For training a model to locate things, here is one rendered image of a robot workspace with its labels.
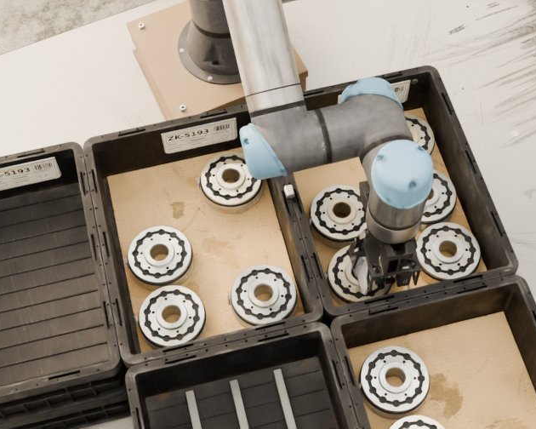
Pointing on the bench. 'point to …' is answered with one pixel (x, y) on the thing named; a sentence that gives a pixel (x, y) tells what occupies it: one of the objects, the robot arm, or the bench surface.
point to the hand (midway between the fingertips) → (378, 270)
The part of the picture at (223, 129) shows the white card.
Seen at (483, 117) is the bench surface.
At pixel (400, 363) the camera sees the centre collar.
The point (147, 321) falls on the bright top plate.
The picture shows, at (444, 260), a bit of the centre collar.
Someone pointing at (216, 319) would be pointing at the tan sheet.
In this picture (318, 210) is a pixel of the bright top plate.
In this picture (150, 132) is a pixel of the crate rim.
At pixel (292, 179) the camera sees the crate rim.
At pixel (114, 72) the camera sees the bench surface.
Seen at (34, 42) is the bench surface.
